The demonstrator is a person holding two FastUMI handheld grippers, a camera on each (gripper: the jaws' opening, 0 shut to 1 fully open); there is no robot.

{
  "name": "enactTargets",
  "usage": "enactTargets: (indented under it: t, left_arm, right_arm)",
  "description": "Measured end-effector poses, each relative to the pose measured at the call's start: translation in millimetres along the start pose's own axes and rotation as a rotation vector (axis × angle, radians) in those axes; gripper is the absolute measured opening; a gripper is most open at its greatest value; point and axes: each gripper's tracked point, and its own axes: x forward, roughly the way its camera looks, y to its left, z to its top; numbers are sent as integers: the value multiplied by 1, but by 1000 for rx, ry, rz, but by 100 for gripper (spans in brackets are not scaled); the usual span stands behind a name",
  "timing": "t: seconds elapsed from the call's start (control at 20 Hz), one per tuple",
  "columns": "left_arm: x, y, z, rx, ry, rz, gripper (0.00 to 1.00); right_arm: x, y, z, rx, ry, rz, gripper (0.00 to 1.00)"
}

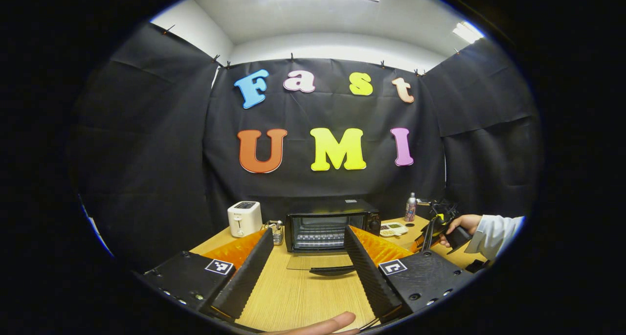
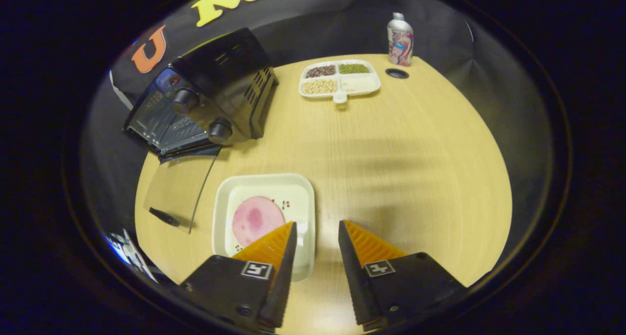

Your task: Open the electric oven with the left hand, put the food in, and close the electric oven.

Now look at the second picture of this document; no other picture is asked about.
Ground pile of soybeans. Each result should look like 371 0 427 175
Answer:
302 79 338 95

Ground black electric oven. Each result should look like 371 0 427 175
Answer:
122 27 280 234

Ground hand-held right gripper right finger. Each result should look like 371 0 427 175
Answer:
337 220 469 332

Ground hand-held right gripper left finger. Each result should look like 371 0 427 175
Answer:
179 221 298 330

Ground pink ham slice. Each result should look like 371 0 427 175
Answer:
232 196 286 247

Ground silver printed bottle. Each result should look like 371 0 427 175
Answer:
387 12 414 67

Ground white divided tray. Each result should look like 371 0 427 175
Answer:
299 59 381 104

